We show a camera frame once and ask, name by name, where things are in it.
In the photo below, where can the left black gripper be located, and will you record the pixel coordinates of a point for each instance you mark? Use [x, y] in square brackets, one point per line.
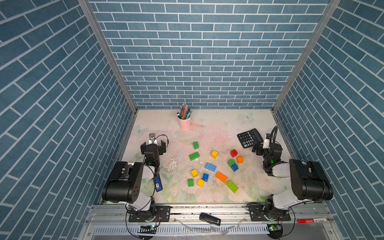
[161, 149]

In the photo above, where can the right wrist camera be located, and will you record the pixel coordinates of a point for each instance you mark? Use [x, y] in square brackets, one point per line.
[266, 143]

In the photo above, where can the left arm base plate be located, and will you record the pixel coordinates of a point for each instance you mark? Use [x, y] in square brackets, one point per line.
[163, 213]

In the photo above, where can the small green lego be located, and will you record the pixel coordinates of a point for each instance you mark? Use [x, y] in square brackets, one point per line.
[195, 145]
[190, 182]

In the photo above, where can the long orange lego brick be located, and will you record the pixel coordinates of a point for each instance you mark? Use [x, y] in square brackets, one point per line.
[221, 177]

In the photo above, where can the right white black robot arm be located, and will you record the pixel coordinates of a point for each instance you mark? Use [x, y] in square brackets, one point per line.
[309, 183]

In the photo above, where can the small green lego top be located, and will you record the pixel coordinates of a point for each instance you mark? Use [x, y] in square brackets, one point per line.
[195, 145]

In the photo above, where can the yellow lego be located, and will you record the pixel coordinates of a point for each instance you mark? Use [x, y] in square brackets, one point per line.
[214, 154]
[200, 183]
[194, 173]

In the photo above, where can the long light blue lego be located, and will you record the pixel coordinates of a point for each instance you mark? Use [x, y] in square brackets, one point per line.
[210, 167]

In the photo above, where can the small blue lego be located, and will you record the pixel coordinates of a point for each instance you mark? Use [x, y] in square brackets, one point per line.
[234, 167]
[205, 177]

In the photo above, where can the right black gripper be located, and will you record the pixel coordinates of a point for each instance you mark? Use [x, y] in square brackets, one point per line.
[260, 149]

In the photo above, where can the small blue lego lower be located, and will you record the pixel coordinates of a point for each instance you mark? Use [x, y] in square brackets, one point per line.
[205, 177]

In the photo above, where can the red lego brick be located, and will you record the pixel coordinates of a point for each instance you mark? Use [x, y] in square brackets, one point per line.
[233, 153]

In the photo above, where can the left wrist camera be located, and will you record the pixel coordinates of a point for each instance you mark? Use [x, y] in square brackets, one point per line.
[152, 139]

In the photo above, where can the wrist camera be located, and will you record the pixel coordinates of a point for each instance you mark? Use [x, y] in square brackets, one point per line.
[152, 139]
[266, 143]

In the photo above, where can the small blue lego right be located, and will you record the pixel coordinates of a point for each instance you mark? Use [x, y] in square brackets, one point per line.
[234, 167]

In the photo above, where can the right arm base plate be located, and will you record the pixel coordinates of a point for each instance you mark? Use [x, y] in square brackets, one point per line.
[259, 213]

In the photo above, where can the black calculator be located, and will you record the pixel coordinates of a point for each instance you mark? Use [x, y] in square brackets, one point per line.
[250, 138]

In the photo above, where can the small green lego bottom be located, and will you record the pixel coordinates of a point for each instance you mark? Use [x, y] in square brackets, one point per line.
[190, 182]

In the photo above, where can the pink pen cup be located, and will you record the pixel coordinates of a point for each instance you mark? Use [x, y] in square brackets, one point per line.
[185, 124]

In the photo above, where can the black remote on rail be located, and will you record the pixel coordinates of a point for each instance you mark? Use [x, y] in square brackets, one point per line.
[210, 219]

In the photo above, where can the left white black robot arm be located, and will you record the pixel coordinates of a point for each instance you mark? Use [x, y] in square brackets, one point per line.
[123, 185]

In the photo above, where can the red marker pen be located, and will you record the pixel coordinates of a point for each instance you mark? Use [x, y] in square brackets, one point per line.
[315, 220]

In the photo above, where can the small orange lego brick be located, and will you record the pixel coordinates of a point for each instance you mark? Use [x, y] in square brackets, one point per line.
[240, 159]

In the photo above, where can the yellow lego bottom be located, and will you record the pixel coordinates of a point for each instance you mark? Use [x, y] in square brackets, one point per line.
[200, 183]

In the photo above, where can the blue black usb device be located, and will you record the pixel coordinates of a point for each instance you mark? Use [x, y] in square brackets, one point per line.
[158, 183]

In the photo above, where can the long green lego left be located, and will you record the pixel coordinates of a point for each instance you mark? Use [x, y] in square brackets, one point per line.
[194, 156]

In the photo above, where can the long lime lego brick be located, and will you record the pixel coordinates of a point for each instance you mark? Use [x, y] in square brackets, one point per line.
[232, 186]

